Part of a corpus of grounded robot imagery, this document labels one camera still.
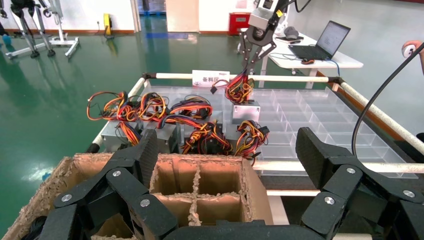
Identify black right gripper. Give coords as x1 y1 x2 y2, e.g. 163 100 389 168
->
239 25 278 77

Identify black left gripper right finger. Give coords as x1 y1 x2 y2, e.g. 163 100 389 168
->
294 127 424 240

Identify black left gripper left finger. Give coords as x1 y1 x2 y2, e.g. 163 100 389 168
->
39 128 179 240

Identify power supply with coloured wires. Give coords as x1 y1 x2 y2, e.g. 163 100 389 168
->
86 91 145 154
139 92 182 155
210 73 262 126
158 95 226 133
181 120 234 157
234 119 271 159

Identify bystander hand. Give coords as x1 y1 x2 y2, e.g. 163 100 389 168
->
401 40 424 76

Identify red cabinet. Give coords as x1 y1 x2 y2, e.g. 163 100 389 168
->
228 12 252 36

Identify white paper sign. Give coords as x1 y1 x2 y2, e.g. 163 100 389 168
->
192 69 231 89

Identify clear plastic compartment tray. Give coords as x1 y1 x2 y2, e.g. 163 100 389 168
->
142 86 419 180

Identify black open laptop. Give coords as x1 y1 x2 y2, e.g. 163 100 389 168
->
288 20 352 62

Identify tan wooden door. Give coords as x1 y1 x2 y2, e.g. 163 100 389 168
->
165 0 200 33

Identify brown cardboard divider box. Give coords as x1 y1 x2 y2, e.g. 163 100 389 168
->
0 152 275 240

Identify white desk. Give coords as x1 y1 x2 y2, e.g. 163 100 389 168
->
238 28 364 90

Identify gray legged robot black feet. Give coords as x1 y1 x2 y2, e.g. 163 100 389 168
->
9 0 57 59

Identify right wrist camera box gray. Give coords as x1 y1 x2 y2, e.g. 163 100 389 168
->
248 0 282 31

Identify white tube cart frame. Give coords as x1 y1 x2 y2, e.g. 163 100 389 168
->
85 71 424 200

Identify black looped cable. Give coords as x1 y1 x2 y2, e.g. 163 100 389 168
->
294 0 313 14

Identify blue laptop cable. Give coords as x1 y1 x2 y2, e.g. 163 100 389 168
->
326 58 342 78

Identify long black cable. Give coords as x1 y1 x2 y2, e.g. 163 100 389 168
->
351 42 424 157

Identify power supply with black wires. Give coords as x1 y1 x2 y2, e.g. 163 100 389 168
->
20 215 48 240

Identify yellow wall device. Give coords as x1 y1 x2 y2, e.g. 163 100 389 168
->
102 13 114 38

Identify white metal base frame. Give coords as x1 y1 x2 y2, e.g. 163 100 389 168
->
4 0 81 61

